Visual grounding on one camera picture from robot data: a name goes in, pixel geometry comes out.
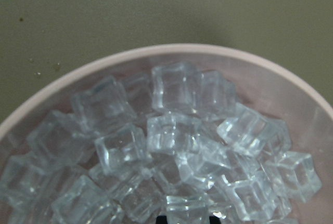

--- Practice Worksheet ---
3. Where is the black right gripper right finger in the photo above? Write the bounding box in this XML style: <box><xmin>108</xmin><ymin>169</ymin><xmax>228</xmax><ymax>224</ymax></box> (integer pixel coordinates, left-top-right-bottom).
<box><xmin>209</xmin><ymin>216</ymin><xmax>218</xmax><ymax>224</ymax></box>

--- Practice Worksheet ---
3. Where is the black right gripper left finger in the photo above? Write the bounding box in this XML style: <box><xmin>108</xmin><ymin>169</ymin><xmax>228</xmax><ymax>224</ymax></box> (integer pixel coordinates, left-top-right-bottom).
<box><xmin>156</xmin><ymin>215</ymin><xmax>167</xmax><ymax>224</ymax></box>

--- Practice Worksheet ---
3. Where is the pile of clear ice cubes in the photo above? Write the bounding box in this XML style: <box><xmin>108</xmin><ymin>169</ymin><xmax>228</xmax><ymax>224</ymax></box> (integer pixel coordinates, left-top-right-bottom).
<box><xmin>1</xmin><ymin>62</ymin><xmax>322</xmax><ymax>223</ymax></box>

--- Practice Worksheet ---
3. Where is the pink bowl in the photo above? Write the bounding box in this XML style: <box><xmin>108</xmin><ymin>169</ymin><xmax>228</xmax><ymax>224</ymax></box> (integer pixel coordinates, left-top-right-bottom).
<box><xmin>1</xmin><ymin>44</ymin><xmax>332</xmax><ymax>223</ymax></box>

